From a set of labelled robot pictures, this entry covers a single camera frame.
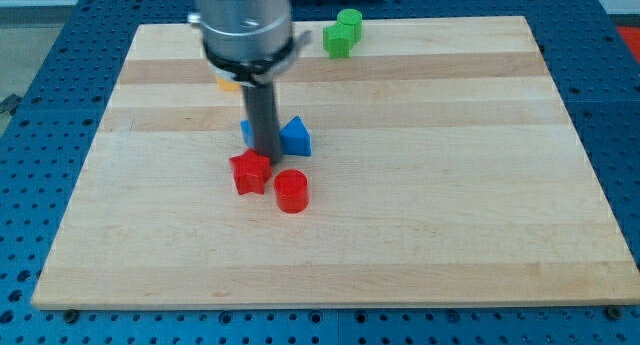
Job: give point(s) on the green cylinder block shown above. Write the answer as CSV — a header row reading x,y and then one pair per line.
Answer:
x,y
351,19

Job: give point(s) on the yellow block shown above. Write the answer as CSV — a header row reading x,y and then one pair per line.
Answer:
x,y
226,85

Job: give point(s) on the wooden board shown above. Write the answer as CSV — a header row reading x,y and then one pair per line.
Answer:
x,y
445,172

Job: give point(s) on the blue cube block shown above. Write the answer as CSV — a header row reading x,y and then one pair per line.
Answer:
x,y
247,133

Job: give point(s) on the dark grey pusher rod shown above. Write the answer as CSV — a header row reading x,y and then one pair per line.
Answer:
x,y
261,110

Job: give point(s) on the green star block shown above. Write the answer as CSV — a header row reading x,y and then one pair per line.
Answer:
x,y
338,40

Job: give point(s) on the red cylinder block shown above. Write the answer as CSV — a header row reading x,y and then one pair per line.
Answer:
x,y
291,189

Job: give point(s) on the red star block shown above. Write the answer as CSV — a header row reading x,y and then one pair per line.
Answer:
x,y
251,171

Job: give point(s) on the blue triangle block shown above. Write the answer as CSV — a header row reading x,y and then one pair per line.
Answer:
x,y
295,138

